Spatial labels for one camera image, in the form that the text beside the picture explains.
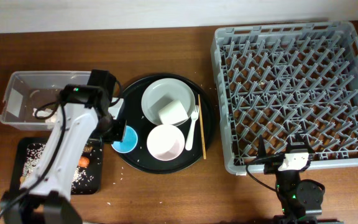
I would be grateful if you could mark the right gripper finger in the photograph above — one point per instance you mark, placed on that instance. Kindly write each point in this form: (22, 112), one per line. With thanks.
(261, 148)
(301, 143)

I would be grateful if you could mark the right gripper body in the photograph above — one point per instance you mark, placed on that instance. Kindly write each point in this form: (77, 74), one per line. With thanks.
(272, 166)

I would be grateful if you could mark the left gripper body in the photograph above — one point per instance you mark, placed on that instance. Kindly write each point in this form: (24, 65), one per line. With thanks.
(111, 130)

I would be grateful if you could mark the light blue cup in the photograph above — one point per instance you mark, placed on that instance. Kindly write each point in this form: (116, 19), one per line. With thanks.
(128, 143)

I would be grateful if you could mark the brown food chunk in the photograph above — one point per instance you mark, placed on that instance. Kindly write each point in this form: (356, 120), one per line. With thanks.
(87, 149)

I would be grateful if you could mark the food scraps and rice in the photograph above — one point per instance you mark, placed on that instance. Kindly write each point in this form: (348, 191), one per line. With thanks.
(85, 180)

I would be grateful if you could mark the orange carrot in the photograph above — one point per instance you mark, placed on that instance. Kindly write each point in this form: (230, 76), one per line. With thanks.
(83, 162)

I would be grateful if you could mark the pink bowl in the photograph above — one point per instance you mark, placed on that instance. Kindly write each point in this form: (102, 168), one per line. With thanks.
(165, 142)

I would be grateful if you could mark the white tissue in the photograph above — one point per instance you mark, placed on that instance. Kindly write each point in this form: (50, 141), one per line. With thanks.
(52, 117)

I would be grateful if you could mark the cream white cup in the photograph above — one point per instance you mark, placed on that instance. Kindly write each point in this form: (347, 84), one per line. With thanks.
(173, 113)

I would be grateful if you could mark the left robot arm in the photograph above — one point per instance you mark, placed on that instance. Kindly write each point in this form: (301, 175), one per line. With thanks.
(45, 195)

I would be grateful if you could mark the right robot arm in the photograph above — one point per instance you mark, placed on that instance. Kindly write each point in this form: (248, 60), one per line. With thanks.
(300, 199)

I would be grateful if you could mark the grey dishwasher rack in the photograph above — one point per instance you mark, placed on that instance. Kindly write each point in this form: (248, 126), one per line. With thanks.
(277, 81)

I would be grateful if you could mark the black rectangular tray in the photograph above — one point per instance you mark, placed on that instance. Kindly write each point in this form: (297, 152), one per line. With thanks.
(14, 186)

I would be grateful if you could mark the wooden chopstick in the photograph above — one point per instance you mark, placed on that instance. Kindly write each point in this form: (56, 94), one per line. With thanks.
(201, 128)

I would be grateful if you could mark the grey plate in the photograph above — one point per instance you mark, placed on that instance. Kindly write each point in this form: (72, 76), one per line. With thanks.
(162, 92)

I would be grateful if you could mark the white plastic fork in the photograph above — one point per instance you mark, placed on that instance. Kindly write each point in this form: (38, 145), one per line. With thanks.
(190, 137)

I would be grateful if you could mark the clear plastic bin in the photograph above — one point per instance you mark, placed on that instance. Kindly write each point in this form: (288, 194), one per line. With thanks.
(27, 90)

